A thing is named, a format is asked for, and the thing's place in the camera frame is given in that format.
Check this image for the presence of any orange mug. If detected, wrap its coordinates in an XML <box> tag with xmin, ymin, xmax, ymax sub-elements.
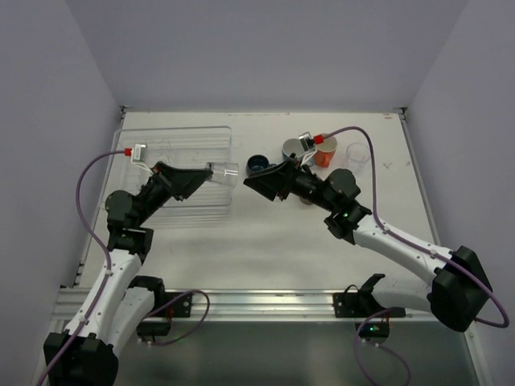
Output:
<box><xmin>314</xmin><ymin>137</ymin><xmax>338</xmax><ymax>168</ymax></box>

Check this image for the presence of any dark blue squat mug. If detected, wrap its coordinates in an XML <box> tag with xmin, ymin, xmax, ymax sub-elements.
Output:
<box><xmin>245</xmin><ymin>154</ymin><xmax>276</xmax><ymax>175</ymax></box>

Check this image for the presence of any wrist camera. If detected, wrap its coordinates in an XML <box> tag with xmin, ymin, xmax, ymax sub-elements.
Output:
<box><xmin>299</xmin><ymin>132</ymin><xmax>317</xmax><ymax>166</ymax></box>
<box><xmin>130</xmin><ymin>143</ymin><xmax>153</xmax><ymax>175</ymax></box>

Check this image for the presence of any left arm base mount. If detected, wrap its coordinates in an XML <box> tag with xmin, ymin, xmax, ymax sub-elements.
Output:
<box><xmin>136</xmin><ymin>292</ymin><xmax>193</xmax><ymax>343</ymax></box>

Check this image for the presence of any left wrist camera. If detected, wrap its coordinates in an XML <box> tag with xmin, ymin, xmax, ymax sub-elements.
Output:
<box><xmin>130</xmin><ymin>143</ymin><xmax>153</xmax><ymax>175</ymax></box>

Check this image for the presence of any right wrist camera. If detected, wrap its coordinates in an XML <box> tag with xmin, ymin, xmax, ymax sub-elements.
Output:
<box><xmin>299</xmin><ymin>132</ymin><xmax>317</xmax><ymax>166</ymax></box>

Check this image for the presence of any beige bottomed cup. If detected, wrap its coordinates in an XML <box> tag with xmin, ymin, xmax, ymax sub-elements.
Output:
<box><xmin>299</xmin><ymin>197</ymin><xmax>314</xmax><ymax>205</ymax></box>

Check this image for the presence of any white wire dish rack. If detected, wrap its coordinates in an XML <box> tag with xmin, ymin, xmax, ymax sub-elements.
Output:
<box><xmin>102</xmin><ymin>126</ymin><xmax>238</xmax><ymax>223</ymax></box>

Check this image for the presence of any light blue floral mug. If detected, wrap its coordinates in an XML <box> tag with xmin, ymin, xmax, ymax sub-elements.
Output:
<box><xmin>282</xmin><ymin>138</ymin><xmax>306</xmax><ymax>161</ymax></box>

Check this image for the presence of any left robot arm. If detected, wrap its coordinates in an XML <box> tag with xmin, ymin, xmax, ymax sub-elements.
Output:
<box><xmin>37</xmin><ymin>162</ymin><xmax>214</xmax><ymax>385</ymax></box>

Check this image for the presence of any aluminium mounting rail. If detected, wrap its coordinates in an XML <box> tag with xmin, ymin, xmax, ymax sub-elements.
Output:
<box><xmin>51</xmin><ymin>287</ymin><xmax>437</xmax><ymax>322</ymax></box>

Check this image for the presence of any clear glass with sticker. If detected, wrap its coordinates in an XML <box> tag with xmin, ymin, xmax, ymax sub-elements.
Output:
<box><xmin>346</xmin><ymin>142</ymin><xmax>370</xmax><ymax>172</ymax></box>

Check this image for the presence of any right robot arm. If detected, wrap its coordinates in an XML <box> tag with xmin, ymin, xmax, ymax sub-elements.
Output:
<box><xmin>244</xmin><ymin>158</ymin><xmax>492</xmax><ymax>332</ymax></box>

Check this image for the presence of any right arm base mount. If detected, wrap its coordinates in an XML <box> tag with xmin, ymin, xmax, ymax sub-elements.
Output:
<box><xmin>332</xmin><ymin>273</ymin><xmax>406</xmax><ymax>343</ymax></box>

